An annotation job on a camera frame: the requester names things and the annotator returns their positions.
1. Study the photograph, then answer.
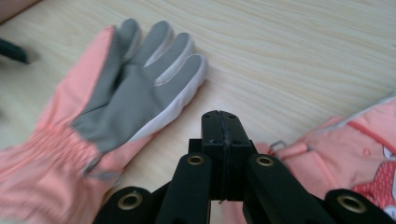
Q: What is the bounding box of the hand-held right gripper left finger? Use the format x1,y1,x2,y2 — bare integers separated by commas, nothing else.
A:
188,109,232,202

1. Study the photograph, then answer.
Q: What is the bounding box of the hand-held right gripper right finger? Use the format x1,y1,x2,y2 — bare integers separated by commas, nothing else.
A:
219,109,259,202

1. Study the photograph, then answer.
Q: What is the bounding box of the pink and grey glove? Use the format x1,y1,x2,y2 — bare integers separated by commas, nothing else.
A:
0,18,209,224
222,92,396,224

